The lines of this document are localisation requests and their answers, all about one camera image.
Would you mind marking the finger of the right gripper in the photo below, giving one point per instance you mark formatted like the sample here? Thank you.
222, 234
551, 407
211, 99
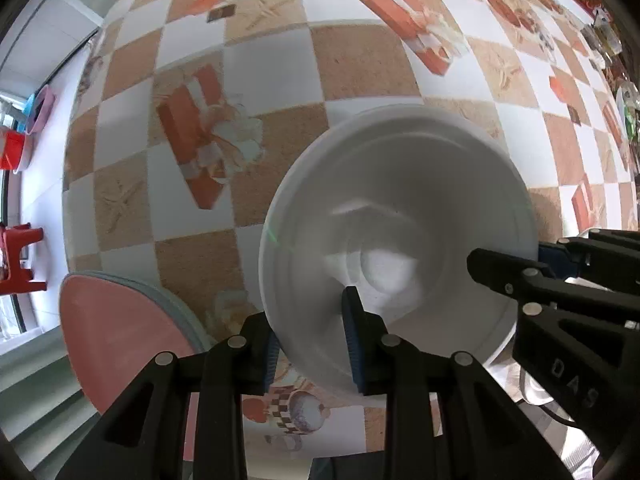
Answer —
585, 311
609, 258

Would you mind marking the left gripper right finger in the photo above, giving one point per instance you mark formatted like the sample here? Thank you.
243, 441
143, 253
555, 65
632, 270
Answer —
445, 418

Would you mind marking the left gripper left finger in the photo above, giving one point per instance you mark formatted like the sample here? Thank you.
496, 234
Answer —
143, 433

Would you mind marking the pink square plate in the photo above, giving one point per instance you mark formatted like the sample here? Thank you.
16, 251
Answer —
111, 332

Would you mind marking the white paper bowl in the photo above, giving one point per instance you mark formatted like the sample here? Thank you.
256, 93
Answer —
392, 201

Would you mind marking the red plastic stool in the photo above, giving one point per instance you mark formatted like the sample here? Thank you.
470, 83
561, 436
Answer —
16, 278

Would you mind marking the red plastic basin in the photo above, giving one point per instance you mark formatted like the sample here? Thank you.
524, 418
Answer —
15, 150

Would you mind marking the pink plastic stool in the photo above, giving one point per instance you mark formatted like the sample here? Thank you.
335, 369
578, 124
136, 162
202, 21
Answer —
38, 110

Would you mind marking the checkered patterned tablecloth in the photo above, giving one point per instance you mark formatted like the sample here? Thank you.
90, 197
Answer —
233, 156

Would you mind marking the white cabinet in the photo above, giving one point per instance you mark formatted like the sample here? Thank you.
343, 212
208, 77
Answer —
40, 39

